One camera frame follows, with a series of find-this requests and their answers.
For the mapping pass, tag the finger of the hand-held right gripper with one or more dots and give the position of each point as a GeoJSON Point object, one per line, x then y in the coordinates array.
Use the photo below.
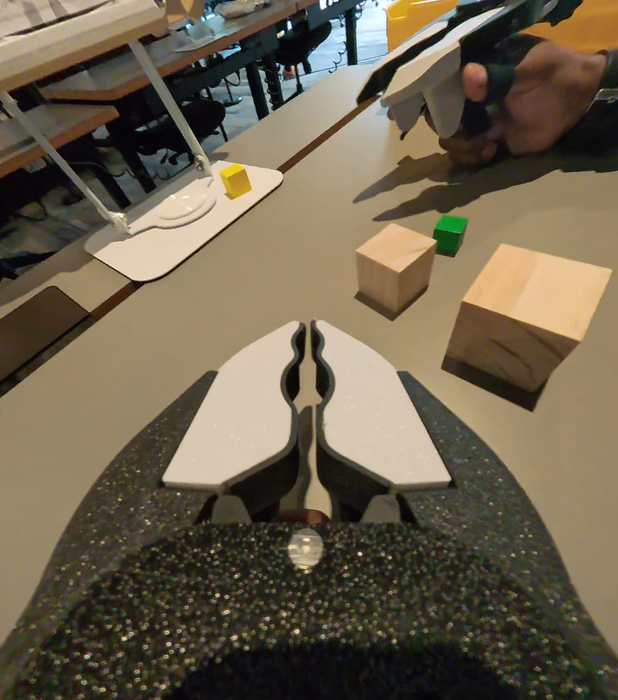
{"type": "Point", "coordinates": [429, 52]}
{"type": "Point", "coordinates": [423, 76]}

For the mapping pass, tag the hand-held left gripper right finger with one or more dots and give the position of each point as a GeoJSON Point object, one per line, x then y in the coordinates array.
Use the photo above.
{"type": "Point", "coordinates": [374, 421]}

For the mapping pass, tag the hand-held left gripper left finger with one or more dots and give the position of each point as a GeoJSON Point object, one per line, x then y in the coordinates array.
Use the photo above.
{"type": "Point", "coordinates": [243, 421]}

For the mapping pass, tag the small plain wooden cube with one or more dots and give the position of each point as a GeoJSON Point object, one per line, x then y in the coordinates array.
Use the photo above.
{"type": "Point", "coordinates": [396, 262]}

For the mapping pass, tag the large plain wooden cube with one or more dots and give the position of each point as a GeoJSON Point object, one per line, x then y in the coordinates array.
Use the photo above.
{"type": "Point", "coordinates": [527, 311]}

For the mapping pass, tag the person's right hand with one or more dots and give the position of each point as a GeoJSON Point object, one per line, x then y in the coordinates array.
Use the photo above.
{"type": "Point", "coordinates": [555, 93]}

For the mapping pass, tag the yellow plastic bin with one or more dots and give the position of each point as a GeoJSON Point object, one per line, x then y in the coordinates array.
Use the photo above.
{"type": "Point", "coordinates": [402, 24]}
{"type": "Point", "coordinates": [604, 22]}

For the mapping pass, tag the green wooden cube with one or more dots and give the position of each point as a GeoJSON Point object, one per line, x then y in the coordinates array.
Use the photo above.
{"type": "Point", "coordinates": [450, 234]}

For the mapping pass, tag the white folding stand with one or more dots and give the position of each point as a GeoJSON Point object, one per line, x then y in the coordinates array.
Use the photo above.
{"type": "Point", "coordinates": [177, 240]}

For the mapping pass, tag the crumpled white wrapper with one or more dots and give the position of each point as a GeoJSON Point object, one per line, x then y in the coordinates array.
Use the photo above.
{"type": "Point", "coordinates": [240, 10]}

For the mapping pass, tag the yellow wooden cube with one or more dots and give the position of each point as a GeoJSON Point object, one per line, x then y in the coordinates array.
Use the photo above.
{"type": "Point", "coordinates": [235, 179]}

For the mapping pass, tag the brown chair back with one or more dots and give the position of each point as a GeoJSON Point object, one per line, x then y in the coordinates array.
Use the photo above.
{"type": "Point", "coordinates": [13, 339]}

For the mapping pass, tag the black office chair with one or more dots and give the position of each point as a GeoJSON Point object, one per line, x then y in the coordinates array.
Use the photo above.
{"type": "Point", "coordinates": [177, 131]}

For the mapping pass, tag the long wooden desk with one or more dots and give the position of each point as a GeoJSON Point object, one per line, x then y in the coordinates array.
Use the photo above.
{"type": "Point", "coordinates": [145, 65]}

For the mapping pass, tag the short wooden desk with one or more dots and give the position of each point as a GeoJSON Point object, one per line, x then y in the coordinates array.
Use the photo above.
{"type": "Point", "coordinates": [24, 142]}

